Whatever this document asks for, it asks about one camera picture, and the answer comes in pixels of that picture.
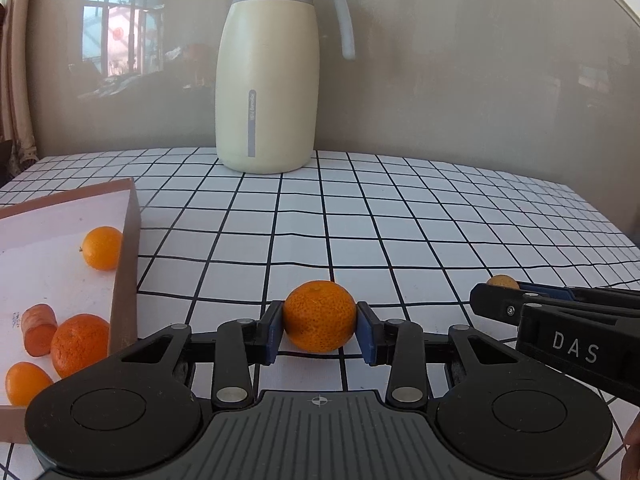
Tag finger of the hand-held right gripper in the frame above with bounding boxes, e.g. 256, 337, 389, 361
517, 284, 640, 310
470, 283, 640, 321

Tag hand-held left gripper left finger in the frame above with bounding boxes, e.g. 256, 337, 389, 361
107, 301, 287, 408

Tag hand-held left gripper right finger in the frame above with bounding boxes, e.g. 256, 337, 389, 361
356, 301, 533, 408

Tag rough-skinned orange mandarin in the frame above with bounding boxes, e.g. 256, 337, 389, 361
282, 280, 358, 354

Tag smooth orange kumquat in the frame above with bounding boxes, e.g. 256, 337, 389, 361
80, 226, 124, 271
5, 362, 54, 407

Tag brown cardboard box tray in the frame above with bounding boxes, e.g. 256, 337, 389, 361
0, 177, 142, 445

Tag brown cake piece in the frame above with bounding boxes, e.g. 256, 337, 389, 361
21, 303, 59, 357

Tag white black checked tablecloth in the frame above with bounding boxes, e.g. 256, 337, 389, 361
0, 147, 640, 480

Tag cream thermos jug grey lid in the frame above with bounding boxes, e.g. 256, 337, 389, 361
215, 0, 357, 175

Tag beige patterned curtain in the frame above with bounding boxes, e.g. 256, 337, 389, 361
0, 0, 41, 163

